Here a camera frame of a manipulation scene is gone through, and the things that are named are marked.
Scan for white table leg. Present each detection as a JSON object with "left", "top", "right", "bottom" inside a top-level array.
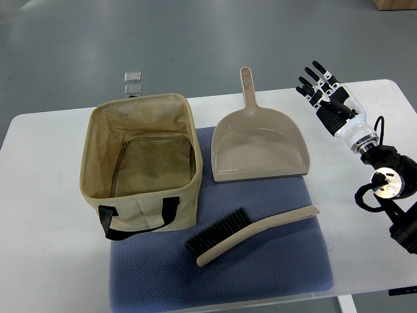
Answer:
[{"left": 337, "top": 295, "right": 358, "bottom": 313}]

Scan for yellow fabric bag black handle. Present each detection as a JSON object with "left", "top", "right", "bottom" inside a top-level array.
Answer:
[{"left": 79, "top": 93, "right": 203, "bottom": 241}]

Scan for beige plastic dustpan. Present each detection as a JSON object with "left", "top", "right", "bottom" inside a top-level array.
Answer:
[{"left": 211, "top": 67, "right": 310, "bottom": 183}]

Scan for beige hand broom black bristles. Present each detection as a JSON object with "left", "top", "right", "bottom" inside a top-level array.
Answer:
[{"left": 184, "top": 205, "right": 319, "bottom": 267}]

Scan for brown cardboard box corner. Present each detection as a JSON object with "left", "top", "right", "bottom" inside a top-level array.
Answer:
[{"left": 373, "top": 0, "right": 417, "bottom": 11}]

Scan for upper metal floor plate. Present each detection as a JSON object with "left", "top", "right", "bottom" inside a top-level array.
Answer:
[{"left": 124, "top": 71, "right": 141, "bottom": 83}]

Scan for blue textured cushion mat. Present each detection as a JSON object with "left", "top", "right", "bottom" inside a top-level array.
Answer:
[{"left": 109, "top": 128, "right": 334, "bottom": 312}]

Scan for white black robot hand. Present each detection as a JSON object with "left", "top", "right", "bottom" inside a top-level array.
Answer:
[{"left": 296, "top": 61, "right": 379, "bottom": 154}]

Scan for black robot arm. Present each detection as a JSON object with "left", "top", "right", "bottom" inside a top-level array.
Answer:
[{"left": 354, "top": 116, "right": 416, "bottom": 254}]

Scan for black table control panel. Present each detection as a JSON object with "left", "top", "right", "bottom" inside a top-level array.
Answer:
[{"left": 388, "top": 286, "right": 417, "bottom": 297}]

